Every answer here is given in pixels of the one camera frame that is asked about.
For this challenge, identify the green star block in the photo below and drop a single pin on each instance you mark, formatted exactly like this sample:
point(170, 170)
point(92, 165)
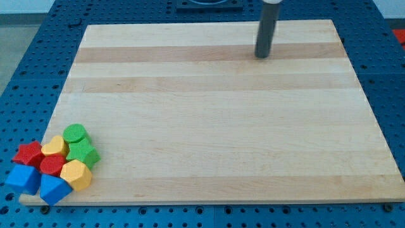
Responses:
point(84, 152)

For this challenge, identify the yellow hexagon block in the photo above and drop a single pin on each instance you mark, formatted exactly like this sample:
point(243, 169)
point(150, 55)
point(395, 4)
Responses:
point(76, 174)

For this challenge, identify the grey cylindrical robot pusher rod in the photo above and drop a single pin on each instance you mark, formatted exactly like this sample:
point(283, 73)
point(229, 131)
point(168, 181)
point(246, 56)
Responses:
point(267, 23)

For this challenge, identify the dark robot base mount plate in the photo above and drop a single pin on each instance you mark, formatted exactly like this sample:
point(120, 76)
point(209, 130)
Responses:
point(185, 5)

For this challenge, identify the light wooden board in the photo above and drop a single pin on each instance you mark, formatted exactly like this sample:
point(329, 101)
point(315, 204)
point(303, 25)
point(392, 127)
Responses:
point(184, 113)

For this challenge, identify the red star block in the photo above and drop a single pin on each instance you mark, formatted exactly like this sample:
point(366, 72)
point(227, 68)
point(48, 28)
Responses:
point(29, 154)

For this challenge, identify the red cylinder block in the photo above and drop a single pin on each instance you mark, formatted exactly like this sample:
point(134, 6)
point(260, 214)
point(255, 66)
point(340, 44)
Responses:
point(52, 165)

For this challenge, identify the red object at right edge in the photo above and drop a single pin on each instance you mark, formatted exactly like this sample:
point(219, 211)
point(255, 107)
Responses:
point(400, 36)

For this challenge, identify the green cylinder block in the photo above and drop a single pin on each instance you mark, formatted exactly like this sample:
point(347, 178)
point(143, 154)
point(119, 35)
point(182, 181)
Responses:
point(75, 133)

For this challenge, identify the yellow heart block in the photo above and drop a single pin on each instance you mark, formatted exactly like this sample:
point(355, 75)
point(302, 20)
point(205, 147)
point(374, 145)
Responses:
point(57, 146)

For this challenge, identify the blue cube block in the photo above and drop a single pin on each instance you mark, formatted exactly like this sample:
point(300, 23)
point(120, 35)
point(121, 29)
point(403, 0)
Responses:
point(24, 179)

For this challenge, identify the blue pentagon block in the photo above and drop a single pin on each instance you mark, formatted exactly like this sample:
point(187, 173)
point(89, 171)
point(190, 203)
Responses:
point(53, 189)

